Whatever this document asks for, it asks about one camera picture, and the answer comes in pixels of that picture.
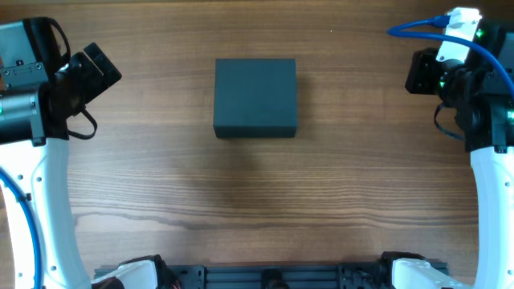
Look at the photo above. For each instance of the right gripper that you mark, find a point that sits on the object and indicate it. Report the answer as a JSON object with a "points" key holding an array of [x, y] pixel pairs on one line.
{"points": [[420, 71]]}

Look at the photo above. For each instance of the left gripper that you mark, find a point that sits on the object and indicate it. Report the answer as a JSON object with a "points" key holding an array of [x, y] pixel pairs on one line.
{"points": [[86, 70]]}

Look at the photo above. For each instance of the dark green box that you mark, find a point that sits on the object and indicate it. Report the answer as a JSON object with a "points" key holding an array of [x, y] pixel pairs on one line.
{"points": [[255, 98]]}

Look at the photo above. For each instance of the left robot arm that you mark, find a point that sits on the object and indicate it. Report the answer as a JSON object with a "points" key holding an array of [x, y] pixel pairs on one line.
{"points": [[45, 84]]}

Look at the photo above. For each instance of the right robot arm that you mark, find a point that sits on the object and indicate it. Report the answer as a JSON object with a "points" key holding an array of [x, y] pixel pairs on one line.
{"points": [[472, 72]]}

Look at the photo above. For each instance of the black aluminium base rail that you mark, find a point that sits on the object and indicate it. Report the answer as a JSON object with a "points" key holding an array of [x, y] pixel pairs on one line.
{"points": [[342, 275]]}

